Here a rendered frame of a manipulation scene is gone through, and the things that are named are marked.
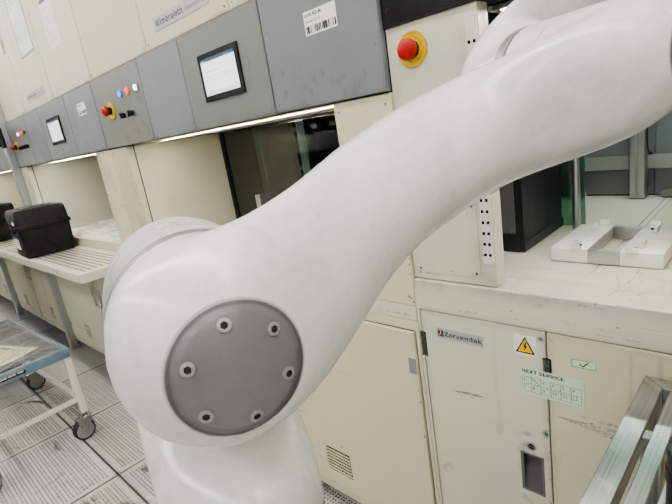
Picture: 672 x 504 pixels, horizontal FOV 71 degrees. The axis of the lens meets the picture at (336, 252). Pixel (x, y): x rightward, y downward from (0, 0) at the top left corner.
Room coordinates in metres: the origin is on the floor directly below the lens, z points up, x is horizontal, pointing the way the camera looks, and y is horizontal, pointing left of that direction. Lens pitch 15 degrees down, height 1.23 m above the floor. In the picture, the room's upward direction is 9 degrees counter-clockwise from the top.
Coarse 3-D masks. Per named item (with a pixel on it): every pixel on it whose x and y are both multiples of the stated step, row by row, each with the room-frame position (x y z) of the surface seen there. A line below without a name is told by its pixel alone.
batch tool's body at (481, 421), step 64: (384, 0) 1.02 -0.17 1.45; (448, 0) 0.92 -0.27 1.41; (512, 0) 0.93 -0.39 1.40; (448, 64) 0.94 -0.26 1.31; (512, 192) 1.10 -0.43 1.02; (576, 192) 1.20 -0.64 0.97; (448, 256) 0.97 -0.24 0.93; (512, 256) 1.07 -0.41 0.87; (448, 320) 0.97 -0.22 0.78; (512, 320) 0.86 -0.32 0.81; (576, 320) 0.78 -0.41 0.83; (640, 320) 0.71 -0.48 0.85; (448, 384) 0.98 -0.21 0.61; (512, 384) 0.87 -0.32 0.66; (448, 448) 1.00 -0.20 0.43; (512, 448) 0.88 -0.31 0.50; (576, 448) 0.78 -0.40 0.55
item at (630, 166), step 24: (624, 144) 1.50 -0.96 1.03; (648, 144) 1.46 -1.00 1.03; (600, 168) 1.54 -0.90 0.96; (624, 168) 1.49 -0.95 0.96; (648, 168) 1.44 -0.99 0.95; (600, 192) 1.56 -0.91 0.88; (624, 192) 1.50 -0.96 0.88; (648, 192) 1.46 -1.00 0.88; (528, 384) 0.85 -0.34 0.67; (552, 384) 0.81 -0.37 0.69; (576, 384) 0.78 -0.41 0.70
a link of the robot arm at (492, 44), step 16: (528, 0) 0.51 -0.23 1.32; (544, 0) 0.50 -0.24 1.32; (560, 0) 0.50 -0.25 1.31; (576, 0) 0.49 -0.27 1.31; (592, 0) 0.49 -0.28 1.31; (512, 16) 0.52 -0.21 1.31; (528, 16) 0.51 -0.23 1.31; (544, 16) 0.51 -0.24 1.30; (496, 32) 0.51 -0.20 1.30; (512, 32) 0.49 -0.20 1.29; (480, 48) 0.52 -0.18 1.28; (496, 48) 0.49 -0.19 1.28; (464, 64) 0.53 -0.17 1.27; (480, 64) 0.50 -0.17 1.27
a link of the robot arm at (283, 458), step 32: (160, 224) 0.34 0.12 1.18; (192, 224) 0.32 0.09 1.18; (128, 256) 0.30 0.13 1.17; (160, 448) 0.30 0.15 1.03; (192, 448) 0.30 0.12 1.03; (224, 448) 0.29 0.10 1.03; (256, 448) 0.29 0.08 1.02; (288, 448) 0.30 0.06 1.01; (160, 480) 0.29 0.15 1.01; (192, 480) 0.28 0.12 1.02; (224, 480) 0.27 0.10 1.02; (256, 480) 0.27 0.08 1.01; (288, 480) 0.28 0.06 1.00; (320, 480) 0.31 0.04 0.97
